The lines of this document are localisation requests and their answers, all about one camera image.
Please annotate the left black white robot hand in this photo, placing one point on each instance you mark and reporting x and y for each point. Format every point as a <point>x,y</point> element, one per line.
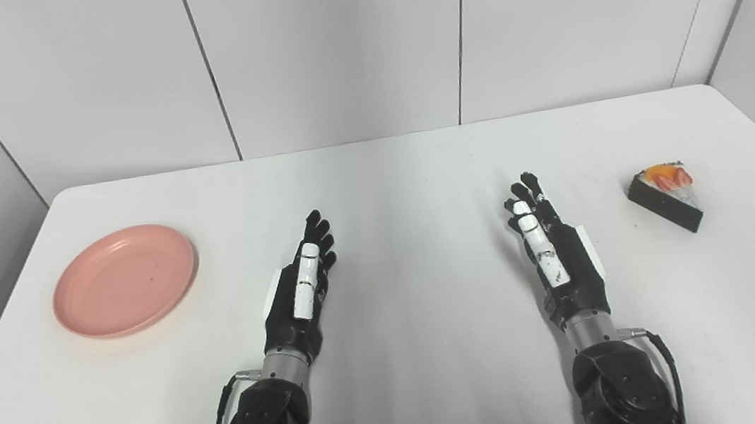
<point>292,307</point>

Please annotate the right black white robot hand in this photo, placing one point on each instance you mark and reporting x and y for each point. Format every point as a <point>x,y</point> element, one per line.
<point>569,268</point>

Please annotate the chocolate cake slice with fruit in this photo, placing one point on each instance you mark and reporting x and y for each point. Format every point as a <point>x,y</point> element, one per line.
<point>667,200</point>

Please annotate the pink round plate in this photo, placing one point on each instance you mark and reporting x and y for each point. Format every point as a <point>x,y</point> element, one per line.
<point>124,280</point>

